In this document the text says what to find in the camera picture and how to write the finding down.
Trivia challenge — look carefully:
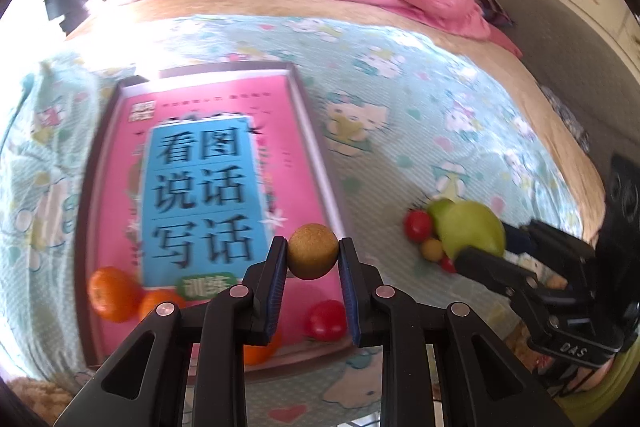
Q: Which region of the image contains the small brown round fruit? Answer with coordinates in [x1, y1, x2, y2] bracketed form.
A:
[287, 223, 339, 280]
[419, 238, 445, 263]

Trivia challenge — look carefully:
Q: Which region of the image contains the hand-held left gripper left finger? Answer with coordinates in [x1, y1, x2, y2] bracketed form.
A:
[62, 236, 290, 427]

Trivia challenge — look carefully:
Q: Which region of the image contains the orange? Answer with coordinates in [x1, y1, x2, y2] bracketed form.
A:
[242, 329, 283, 367]
[137, 289, 187, 322]
[87, 267, 142, 324]

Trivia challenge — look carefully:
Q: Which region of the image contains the dark patterned cloth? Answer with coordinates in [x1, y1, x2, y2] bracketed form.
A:
[540, 84, 596, 152]

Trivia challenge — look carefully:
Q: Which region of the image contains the cartoon cat print bedsheet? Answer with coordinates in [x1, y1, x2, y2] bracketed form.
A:
[0, 14, 576, 427]

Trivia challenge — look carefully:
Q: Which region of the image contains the grey cardboard box tray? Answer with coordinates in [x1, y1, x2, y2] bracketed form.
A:
[72, 62, 358, 373]

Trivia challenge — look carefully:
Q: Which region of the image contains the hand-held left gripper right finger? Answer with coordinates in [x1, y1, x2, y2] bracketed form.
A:
[338, 237, 573, 427]

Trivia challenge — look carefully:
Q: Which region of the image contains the grey foam mat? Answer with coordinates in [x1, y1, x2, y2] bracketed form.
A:
[447, 0, 640, 188]

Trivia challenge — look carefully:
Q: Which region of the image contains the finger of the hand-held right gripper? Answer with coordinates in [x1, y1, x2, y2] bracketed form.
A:
[456, 246, 541, 303]
[502, 219, 596, 288]

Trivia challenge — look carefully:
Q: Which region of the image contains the pile of dark clothes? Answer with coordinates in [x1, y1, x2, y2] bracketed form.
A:
[42, 0, 108, 35]

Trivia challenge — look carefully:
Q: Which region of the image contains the pink book with blue panel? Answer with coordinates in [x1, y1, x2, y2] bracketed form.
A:
[92, 74, 346, 358]

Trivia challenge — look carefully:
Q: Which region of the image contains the green apple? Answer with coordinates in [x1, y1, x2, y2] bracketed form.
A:
[426, 198, 458, 238]
[440, 201, 507, 260]

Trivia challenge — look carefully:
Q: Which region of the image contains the brown fuzzy plush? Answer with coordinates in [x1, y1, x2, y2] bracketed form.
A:
[7, 322, 556, 427]

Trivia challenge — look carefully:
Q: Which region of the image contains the purple striped cloth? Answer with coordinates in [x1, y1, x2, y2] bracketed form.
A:
[472, 0, 516, 28]

